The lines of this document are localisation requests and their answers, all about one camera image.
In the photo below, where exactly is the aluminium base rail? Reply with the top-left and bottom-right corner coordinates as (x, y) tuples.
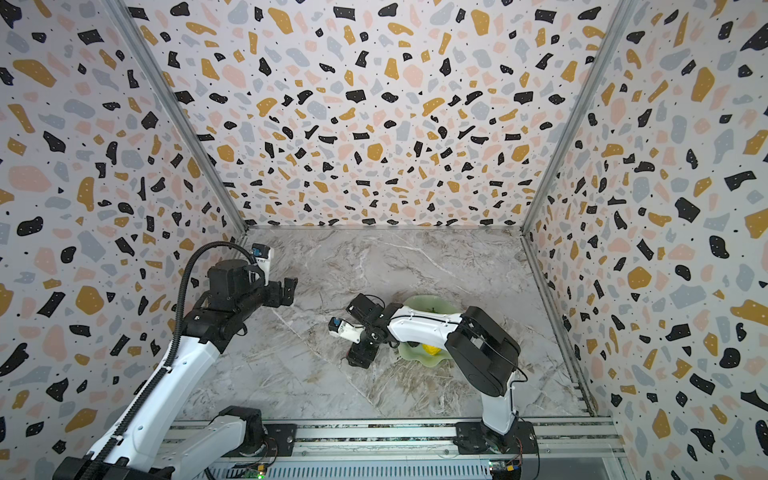
(116, 416), (631, 480)

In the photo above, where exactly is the yellow fake fruit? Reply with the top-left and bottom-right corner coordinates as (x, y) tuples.
(422, 344), (441, 355)

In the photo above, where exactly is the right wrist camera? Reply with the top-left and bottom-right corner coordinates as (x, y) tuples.
(328, 317), (364, 344)

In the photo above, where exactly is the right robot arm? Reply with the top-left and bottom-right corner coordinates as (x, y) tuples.
(328, 294), (522, 454)

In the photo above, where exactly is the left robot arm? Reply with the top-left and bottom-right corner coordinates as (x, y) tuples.
(53, 244), (297, 479)

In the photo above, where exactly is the green scalloped fruit bowl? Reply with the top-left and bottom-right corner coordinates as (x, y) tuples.
(398, 295), (460, 368)

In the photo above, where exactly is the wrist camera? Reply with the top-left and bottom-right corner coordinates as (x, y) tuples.
(251, 243), (273, 268)
(328, 317), (364, 344)

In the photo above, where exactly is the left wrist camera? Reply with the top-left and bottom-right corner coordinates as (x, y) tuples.
(251, 243), (273, 268)

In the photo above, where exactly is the black corrugated cable conduit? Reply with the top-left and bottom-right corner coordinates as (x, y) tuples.
(89, 241), (256, 475)

